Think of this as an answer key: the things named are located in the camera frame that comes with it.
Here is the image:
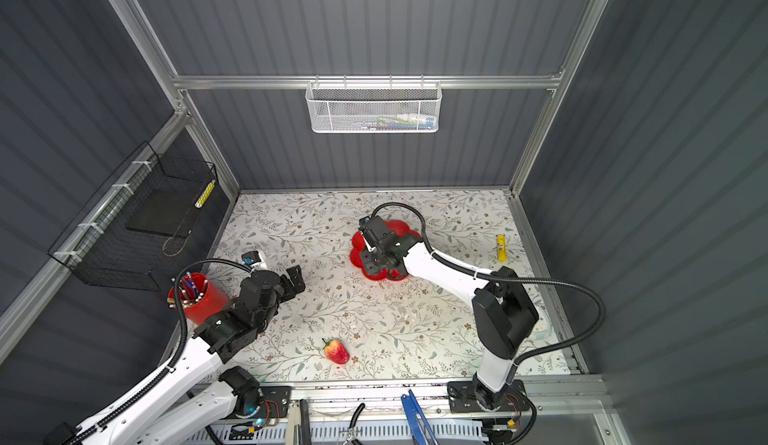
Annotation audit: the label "red fake strawberry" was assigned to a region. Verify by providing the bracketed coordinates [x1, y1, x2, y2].
[323, 339, 350, 365]

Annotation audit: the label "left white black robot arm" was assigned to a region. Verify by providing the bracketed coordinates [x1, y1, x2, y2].
[44, 252, 306, 444]

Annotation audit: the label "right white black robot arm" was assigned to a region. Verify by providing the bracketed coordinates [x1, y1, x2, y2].
[358, 217, 539, 410]

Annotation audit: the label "red flower-shaped fruit bowl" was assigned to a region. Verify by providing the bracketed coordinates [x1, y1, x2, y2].
[350, 217, 421, 282]

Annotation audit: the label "red pen cup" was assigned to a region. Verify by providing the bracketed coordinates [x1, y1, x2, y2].
[167, 273, 230, 325]

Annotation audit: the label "yellow item in black basket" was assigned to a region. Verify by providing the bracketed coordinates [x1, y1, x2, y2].
[194, 179, 217, 209]

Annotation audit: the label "yellow marker on table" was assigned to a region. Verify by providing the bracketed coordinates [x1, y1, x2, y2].
[496, 235, 507, 262]

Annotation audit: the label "black pliers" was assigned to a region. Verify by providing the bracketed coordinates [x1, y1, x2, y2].
[343, 403, 366, 445]

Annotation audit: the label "white round object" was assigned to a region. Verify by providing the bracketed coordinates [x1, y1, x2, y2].
[530, 315, 556, 341]

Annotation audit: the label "right black corrugated cable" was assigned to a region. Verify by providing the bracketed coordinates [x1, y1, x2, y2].
[370, 201, 606, 368]

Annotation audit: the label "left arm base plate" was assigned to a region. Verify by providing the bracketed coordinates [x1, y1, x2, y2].
[223, 386, 293, 421]

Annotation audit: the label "black wire basket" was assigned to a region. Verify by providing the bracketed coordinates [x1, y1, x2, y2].
[48, 150, 228, 292]

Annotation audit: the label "white wire mesh basket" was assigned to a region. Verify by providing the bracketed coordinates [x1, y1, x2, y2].
[305, 83, 443, 134]

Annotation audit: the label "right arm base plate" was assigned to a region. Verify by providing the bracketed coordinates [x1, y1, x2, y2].
[447, 379, 531, 414]

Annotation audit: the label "blue tool handle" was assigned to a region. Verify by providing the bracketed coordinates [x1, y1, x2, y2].
[401, 389, 438, 445]

